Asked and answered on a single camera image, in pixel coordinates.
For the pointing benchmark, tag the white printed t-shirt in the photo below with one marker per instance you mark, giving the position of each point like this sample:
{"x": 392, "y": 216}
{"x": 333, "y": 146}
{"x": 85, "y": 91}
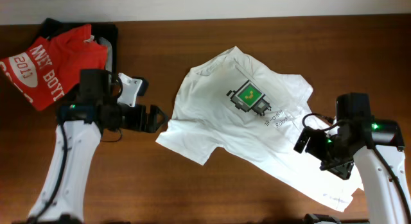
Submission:
{"x": 236, "y": 102}

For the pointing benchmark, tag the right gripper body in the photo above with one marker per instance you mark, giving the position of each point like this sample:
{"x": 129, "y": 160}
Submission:
{"x": 320, "y": 146}

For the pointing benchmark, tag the black folded garment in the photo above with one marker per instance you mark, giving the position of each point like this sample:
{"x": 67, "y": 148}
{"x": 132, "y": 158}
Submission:
{"x": 51, "y": 28}

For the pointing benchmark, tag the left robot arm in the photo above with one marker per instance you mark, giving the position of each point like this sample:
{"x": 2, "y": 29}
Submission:
{"x": 105, "y": 101}

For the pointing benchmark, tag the red printed t-shirt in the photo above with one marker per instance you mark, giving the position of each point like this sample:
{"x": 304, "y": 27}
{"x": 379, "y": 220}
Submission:
{"x": 49, "y": 69}

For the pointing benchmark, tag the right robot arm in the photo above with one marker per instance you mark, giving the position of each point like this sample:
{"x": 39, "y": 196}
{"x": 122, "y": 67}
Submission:
{"x": 375, "y": 147}

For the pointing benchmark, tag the grey folded garment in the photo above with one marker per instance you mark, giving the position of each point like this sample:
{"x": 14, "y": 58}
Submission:
{"x": 104, "y": 42}

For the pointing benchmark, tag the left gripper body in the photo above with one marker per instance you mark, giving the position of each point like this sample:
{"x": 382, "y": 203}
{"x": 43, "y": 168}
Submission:
{"x": 131, "y": 119}

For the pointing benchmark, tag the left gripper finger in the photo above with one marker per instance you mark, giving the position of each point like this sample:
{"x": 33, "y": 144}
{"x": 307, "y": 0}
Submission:
{"x": 156, "y": 112}
{"x": 153, "y": 124}

